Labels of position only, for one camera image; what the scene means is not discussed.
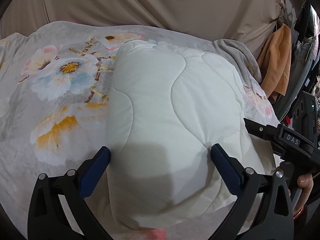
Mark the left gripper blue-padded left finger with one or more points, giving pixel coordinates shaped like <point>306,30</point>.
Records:
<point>91,171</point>

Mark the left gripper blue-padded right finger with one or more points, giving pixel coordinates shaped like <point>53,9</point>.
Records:
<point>229,168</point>

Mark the cream quilted jacket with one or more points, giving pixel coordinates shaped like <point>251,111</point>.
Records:
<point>167,107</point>

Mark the person's right hand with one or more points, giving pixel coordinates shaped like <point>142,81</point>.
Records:
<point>305,185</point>

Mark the orange hanging garment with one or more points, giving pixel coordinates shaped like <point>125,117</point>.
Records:
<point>274,61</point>

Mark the grey floral fleece blanket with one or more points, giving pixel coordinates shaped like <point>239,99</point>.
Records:
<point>55,87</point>

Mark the beige draped curtain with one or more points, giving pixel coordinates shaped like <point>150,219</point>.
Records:
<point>248,21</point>

